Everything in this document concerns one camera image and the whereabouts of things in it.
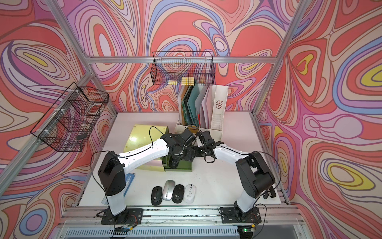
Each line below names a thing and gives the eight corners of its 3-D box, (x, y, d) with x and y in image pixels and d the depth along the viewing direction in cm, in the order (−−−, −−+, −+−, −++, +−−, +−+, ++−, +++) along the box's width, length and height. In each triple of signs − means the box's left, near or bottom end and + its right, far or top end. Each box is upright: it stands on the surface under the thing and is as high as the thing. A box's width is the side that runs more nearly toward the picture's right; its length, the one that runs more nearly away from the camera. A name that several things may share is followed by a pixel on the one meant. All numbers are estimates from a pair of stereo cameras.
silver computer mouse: (162, 200, 80) (162, 199, 79) (165, 181, 87) (164, 180, 85) (173, 200, 80) (173, 199, 79) (175, 181, 87) (174, 179, 85)
